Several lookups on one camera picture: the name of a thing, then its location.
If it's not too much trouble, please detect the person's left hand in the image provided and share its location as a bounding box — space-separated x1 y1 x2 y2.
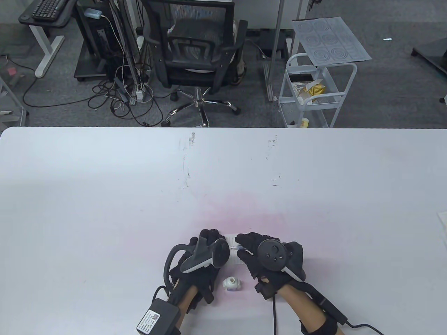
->
171 229 224 304

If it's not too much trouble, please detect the person's right hand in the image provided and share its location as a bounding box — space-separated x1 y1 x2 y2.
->
235 232 308 299

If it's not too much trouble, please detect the white lined paper black text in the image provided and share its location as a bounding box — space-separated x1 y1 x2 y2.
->
223 234 252 266

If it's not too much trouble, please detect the white correction fluid bottle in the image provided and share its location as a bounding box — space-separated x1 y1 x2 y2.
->
223 276 242 292

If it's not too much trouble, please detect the person's right forearm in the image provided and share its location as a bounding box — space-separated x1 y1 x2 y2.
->
279 286 341 335

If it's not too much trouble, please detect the person's left forearm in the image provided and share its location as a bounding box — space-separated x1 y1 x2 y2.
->
168 283 201 335

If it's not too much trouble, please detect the black white tracking controller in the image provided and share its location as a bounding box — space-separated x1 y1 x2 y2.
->
180 236 231 274
257 239 305 282

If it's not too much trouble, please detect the white metal utility cart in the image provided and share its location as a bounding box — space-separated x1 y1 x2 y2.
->
278 53 358 129

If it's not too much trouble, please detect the yellow packet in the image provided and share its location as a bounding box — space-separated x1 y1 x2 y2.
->
297 80 326 104

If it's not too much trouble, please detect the white paper stack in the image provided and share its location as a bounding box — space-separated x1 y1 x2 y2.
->
438 212 447 250

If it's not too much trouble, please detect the black mesh office chair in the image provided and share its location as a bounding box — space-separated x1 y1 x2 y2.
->
142 0 249 127

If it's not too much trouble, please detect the black floor box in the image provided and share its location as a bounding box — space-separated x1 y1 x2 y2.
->
259 30 291 58

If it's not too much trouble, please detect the printed sheet with circles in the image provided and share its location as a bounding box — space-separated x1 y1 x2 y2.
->
292 16 373 68

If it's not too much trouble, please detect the black platform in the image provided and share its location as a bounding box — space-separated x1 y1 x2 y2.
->
411 38 447 76

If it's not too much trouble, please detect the white desk leg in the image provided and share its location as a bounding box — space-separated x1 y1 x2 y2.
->
30 25 66 78

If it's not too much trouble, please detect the black keyboard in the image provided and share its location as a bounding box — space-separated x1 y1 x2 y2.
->
31 0 69 22

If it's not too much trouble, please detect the black keyboard tray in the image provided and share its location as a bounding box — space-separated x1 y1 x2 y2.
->
18 0 78 28

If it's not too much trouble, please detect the black glove cable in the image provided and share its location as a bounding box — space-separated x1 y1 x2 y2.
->
163 243 191 291

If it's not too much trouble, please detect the thin black cable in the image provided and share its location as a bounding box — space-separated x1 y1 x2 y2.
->
271 295 279 335

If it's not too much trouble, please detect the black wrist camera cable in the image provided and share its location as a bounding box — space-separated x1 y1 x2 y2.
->
346 322 383 335

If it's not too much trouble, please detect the tangle of floor cables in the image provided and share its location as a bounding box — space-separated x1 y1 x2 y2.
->
23 63 164 128

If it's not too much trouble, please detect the aluminium frame post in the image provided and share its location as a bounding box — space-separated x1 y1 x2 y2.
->
264 0 285 102
108 0 141 106

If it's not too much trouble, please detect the grey metal frame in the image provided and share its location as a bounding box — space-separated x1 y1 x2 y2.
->
0 77 28 127

